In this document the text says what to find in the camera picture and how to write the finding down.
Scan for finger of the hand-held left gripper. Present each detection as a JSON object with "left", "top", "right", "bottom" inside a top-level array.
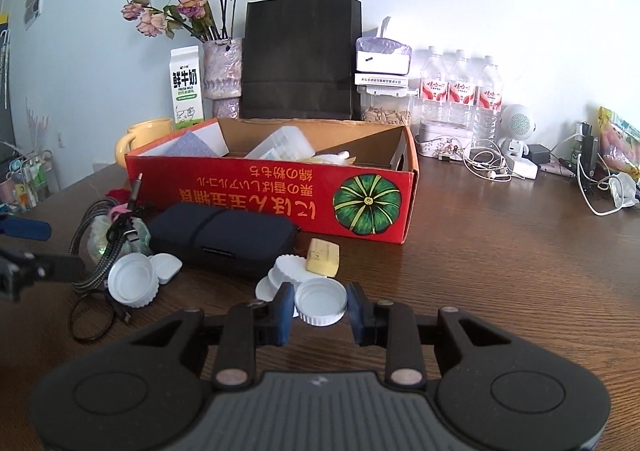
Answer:
[
  {"left": 17, "top": 253, "right": 87, "bottom": 283},
  {"left": 0, "top": 220, "right": 52, "bottom": 241}
]

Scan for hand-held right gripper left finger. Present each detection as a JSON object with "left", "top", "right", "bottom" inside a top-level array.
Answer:
[{"left": 119, "top": 282, "right": 297, "bottom": 391}]

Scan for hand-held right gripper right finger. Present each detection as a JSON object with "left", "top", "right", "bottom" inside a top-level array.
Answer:
[{"left": 347, "top": 282, "right": 502, "bottom": 389}]

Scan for white screw cap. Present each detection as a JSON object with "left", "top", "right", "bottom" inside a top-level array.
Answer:
[{"left": 294, "top": 277, "right": 348, "bottom": 328}]

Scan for white scalloped lid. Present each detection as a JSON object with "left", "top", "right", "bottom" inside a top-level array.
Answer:
[{"left": 270, "top": 254, "right": 310, "bottom": 289}]

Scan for grey braided cable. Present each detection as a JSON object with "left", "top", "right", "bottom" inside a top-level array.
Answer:
[{"left": 70, "top": 173, "right": 151, "bottom": 292}]

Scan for pale plastic bag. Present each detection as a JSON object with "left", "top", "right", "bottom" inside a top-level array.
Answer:
[{"left": 87, "top": 216, "right": 151, "bottom": 264}]

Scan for pale yellow block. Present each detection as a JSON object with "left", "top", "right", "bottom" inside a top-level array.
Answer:
[{"left": 306, "top": 238, "right": 341, "bottom": 279}]

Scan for large white ribbed lid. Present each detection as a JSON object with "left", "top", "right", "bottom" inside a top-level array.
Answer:
[{"left": 107, "top": 253, "right": 161, "bottom": 309}]

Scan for black rubber ring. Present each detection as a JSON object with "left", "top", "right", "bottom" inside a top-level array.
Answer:
[{"left": 69, "top": 298, "right": 113, "bottom": 344}]

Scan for dark navy case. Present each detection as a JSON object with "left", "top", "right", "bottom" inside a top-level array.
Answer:
[{"left": 147, "top": 203, "right": 301, "bottom": 281}]

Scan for small white cap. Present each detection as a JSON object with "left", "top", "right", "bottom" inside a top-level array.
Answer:
[{"left": 150, "top": 253, "right": 183, "bottom": 286}]

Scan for red cardboard box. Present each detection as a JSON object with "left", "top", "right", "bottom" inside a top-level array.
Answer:
[{"left": 125, "top": 117, "right": 419, "bottom": 245}]

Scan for white and yellow plush toy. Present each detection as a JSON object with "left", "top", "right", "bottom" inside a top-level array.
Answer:
[{"left": 312, "top": 150, "right": 358, "bottom": 166}]

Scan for translucent plastic jar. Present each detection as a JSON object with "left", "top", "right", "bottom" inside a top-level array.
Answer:
[{"left": 244, "top": 126, "right": 317, "bottom": 160}]

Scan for yellow mug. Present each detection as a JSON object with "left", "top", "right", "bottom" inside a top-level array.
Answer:
[{"left": 115, "top": 118, "right": 175, "bottom": 169}]

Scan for floral tin box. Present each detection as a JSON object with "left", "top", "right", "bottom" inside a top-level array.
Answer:
[{"left": 416, "top": 122, "right": 475, "bottom": 158}]

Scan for clear container of seeds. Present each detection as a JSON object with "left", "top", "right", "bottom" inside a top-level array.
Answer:
[{"left": 357, "top": 85, "right": 418, "bottom": 126}]

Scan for white milk carton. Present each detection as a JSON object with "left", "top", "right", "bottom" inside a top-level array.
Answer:
[{"left": 170, "top": 46, "right": 205, "bottom": 128}]

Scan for white power charger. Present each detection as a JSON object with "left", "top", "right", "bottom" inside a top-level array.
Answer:
[{"left": 505, "top": 156, "right": 540, "bottom": 179}]

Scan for flat white box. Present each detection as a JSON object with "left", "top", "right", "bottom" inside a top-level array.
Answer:
[{"left": 354, "top": 73, "right": 408, "bottom": 86}]

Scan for water bottle red label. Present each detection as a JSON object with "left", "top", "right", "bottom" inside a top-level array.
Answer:
[
  {"left": 419, "top": 47, "right": 450, "bottom": 124},
  {"left": 472, "top": 56, "right": 502, "bottom": 140},
  {"left": 446, "top": 49, "right": 476, "bottom": 129}
]

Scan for purple ceramic vase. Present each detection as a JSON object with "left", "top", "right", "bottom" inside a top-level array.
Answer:
[{"left": 202, "top": 37, "right": 244, "bottom": 119}]

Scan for black paper bag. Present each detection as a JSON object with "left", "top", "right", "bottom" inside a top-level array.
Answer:
[{"left": 241, "top": 0, "right": 363, "bottom": 120}]

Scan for white robot speaker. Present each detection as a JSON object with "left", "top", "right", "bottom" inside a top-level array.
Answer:
[{"left": 497, "top": 103, "right": 537, "bottom": 166}]

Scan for white box in plastic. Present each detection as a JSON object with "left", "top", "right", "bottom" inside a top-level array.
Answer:
[{"left": 355, "top": 17, "right": 413, "bottom": 74}]

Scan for small green bottle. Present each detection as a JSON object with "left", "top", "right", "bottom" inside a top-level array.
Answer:
[{"left": 570, "top": 133, "right": 587, "bottom": 170}]

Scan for yellow snack bag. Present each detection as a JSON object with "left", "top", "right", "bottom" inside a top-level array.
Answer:
[{"left": 597, "top": 106, "right": 640, "bottom": 179}]

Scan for wire rack with items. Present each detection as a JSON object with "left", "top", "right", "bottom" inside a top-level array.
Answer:
[{"left": 0, "top": 149, "right": 55, "bottom": 212}]

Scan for white wired earphones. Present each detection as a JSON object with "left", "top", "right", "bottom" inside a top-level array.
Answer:
[{"left": 462, "top": 140, "right": 516, "bottom": 180}]

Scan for white charging cable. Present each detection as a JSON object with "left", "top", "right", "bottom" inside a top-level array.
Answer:
[{"left": 575, "top": 151, "right": 631, "bottom": 216}]

